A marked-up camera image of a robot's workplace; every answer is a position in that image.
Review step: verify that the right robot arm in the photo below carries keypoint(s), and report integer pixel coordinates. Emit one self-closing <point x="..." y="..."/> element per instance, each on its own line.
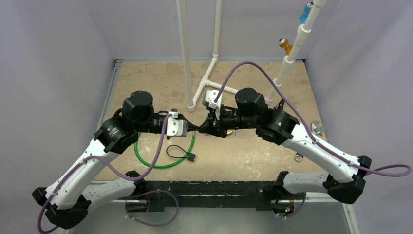
<point x="340" y="178"/>

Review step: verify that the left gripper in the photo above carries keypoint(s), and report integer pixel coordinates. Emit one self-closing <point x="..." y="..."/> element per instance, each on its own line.
<point x="191" y="126"/>

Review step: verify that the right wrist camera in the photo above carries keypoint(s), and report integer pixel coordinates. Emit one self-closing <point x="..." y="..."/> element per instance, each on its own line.
<point x="210" y="102"/>

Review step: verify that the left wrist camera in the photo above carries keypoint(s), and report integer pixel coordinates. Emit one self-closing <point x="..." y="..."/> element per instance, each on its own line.
<point x="177" y="126"/>

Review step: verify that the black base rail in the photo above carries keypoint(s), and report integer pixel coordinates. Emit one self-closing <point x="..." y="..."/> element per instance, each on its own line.
<point x="259" y="195"/>

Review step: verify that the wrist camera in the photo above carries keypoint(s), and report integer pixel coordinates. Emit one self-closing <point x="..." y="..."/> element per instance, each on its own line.
<point x="177" y="126"/>
<point x="210" y="102"/>

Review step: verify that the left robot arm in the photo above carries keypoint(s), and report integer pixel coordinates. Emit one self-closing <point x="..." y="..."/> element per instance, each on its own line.
<point x="67" y="202"/>

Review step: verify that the orange valve fitting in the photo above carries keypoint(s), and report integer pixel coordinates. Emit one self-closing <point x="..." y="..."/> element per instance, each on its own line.
<point x="284" y="44"/>

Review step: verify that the blue valve fitting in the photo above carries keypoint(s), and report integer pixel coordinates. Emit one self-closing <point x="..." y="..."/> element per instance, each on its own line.
<point x="306" y="10"/>

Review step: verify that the adjustable wrench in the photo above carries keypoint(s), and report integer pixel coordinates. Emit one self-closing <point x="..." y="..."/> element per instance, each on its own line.
<point x="316" y="129"/>

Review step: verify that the black pliers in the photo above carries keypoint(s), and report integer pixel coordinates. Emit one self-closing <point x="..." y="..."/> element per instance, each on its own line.
<point x="280" y="105"/>

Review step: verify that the white pvc pipe frame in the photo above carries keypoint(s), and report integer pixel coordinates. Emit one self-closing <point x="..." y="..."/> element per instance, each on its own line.
<point x="213" y="31"/>

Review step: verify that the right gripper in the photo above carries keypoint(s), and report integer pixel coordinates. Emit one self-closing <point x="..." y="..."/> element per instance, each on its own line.
<point x="214" y="123"/>

